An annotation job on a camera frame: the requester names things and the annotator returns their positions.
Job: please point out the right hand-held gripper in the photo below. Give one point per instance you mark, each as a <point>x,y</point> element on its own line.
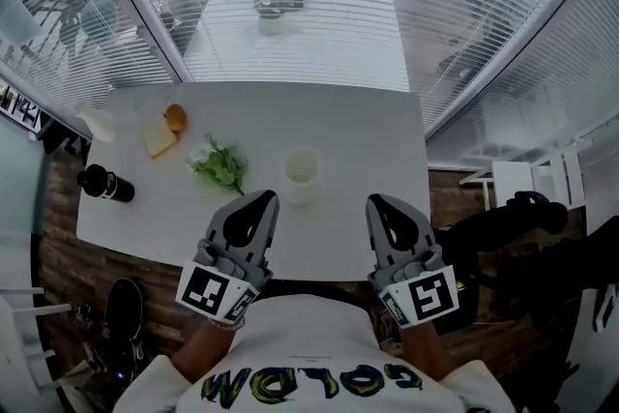
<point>433,297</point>

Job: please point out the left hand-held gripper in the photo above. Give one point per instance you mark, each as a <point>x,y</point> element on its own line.
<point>203,292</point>

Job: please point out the pale green flowers bunch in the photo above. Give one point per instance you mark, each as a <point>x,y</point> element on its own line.
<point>220,164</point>

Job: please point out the white ribbed vase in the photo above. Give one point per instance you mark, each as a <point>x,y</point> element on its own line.
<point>301,188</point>

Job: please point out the person's left forearm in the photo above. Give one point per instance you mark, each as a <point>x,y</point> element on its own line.
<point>203,353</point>

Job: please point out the person's right forearm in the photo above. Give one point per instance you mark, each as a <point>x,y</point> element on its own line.
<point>425,353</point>

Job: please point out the white table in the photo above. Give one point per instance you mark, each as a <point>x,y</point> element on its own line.
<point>358,145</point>

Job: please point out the bread slice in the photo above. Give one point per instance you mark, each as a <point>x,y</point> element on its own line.
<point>158,138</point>

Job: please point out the white metal rack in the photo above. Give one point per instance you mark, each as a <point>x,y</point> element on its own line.
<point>512,179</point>

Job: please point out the orange fruit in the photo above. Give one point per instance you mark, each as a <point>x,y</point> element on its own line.
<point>176,117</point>

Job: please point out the black office chair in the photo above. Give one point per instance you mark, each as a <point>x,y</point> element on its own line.
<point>527,213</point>

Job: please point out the person's white printed t-shirt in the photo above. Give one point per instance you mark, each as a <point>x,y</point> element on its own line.
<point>309,343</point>

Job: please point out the black drink bottle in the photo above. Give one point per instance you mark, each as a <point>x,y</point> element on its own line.
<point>113,186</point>

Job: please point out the white potted plant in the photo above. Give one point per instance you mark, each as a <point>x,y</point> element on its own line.
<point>270,21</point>

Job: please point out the white and black device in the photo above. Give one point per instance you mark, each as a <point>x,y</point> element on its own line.
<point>607,309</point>

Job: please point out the white stool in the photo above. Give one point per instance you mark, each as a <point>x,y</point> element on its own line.
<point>19,343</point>

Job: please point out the teal round ball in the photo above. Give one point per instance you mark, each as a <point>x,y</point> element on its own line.
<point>99,17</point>

